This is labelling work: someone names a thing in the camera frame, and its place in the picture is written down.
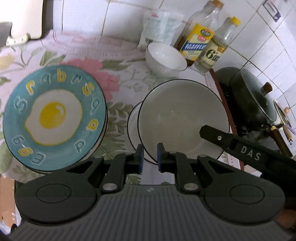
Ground small white bowl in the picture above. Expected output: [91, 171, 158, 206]
[145, 42, 188, 79]
[127, 101, 158, 165]

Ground white cutting board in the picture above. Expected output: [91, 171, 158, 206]
[1, 0, 53, 39]

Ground black pot with glass lid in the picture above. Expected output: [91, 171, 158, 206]
[215, 67, 293, 158]

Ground white plastic salt bag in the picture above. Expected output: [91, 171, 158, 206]
[137, 9, 184, 51]

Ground white pink patterned plate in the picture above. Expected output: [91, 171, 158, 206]
[27, 108, 108, 174]

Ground steel cleaver white handle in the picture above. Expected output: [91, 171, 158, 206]
[0, 22, 30, 47]

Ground cardboard box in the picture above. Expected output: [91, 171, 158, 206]
[1, 175, 16, 228]

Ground clear vinegar bottle yellow cap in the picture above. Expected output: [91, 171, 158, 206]
[194, 16, 241, 74]

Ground yellow label oil bottle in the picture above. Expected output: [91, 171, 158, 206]
[174, 0, 224, 66]

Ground blue fried egg plate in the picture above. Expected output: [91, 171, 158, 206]
[3, 65, 106, 167]

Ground large white sun bowl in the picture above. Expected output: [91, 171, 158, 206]
[137, 79, 230, 161]

